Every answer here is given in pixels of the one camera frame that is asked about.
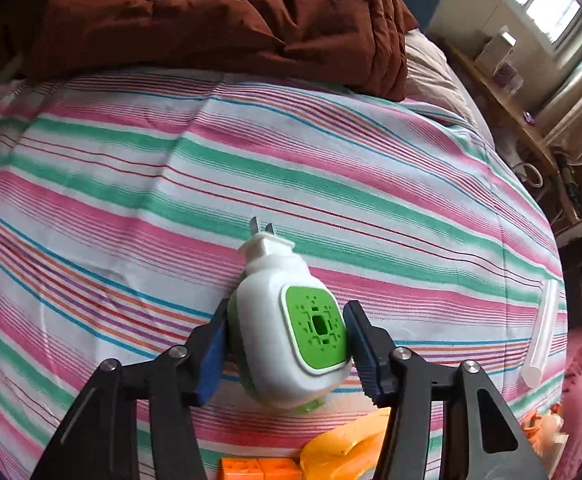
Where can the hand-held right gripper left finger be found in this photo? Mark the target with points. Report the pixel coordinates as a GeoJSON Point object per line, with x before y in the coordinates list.
{"type": "Point", "coordinates": [213, 355]}

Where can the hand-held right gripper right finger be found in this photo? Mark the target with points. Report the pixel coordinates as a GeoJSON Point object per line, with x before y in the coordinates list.
{"type": "Point", "coordinates": [366, 360]}

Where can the white green plug-in device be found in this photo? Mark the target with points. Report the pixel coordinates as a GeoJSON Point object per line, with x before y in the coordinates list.
{"type": "Point", "coordinates": [271, 325]}

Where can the light orange claw toy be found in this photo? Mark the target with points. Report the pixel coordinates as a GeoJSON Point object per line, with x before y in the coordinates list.
{"type": "Point", "coordinates": [341, 452]}

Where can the orange perforated block toy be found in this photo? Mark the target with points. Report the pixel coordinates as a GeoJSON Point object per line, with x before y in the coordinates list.
{"type": "Point", "coordinates": [261, 470]}

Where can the white translucent tube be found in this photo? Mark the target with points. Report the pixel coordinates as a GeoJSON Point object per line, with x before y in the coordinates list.
{"type": "Point", "coordinates": [541, 335]}

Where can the orange mesh toy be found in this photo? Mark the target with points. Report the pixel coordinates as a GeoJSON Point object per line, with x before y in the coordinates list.
{"type": "Point", "coordinates": [533, 427]}

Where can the wooden bedside shelf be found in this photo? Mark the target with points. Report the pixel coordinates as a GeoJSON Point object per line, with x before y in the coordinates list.
{"type": "Point", "coordinates": [516, 120]}

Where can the beige pillow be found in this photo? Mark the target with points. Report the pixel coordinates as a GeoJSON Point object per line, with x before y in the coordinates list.
{"type": "Point", "coordinates": [431, 75]}

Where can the tiny purple item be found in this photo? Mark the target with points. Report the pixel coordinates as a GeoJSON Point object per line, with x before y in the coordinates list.
{"type": "Point", "coordinates": [529, 117]}

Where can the small purple box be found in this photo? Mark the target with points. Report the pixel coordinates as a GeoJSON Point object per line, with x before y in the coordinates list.
{"type": "Point", "coordinates": [508, 75]}

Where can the white carton box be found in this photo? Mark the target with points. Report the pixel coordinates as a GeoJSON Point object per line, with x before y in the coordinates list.
{"type": "Point", "coordinates": [493, 55]}

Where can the beige side curtain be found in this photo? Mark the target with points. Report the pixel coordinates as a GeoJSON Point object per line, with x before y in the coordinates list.
{"type": "Point", "coordinates": [581, 105]}

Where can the brown quilt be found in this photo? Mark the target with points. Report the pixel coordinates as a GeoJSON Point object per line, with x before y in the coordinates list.
{"type": "Point", "coordinates": [221, 20]}

